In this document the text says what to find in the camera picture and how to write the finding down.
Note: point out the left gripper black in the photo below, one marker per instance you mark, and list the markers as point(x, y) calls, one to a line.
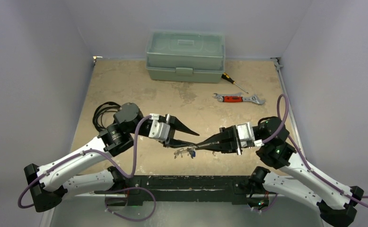
point(176, 125)

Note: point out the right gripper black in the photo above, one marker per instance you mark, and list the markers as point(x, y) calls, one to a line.
point(232, 139)

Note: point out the silver metal key holder plate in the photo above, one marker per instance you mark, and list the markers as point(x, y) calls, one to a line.
point(182, 151)

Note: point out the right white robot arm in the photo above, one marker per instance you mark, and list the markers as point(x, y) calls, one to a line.
point(287, 172)

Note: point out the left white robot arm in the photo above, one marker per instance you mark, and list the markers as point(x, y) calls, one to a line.
point(91, 168)

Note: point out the silver open-end wrench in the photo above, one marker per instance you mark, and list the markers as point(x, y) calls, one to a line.
point(228, 94)

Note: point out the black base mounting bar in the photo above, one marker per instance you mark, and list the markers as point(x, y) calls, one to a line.
point(235, 189)

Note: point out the black yellow screwdriver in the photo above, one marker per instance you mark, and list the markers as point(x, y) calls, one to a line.
point(226, 77)

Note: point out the green plastic toolbox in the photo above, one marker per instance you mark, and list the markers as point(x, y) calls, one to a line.
point(186, 56)

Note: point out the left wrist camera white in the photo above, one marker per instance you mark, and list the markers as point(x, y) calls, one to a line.
point(159, 128)

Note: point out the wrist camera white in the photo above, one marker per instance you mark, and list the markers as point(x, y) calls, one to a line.
point(159, 128)
point(247, 137)

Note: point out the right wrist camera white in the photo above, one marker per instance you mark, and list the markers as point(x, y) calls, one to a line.
point(247, 137)

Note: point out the red handled adjustable wrench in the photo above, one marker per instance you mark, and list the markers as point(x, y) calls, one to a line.
point(237, 99)

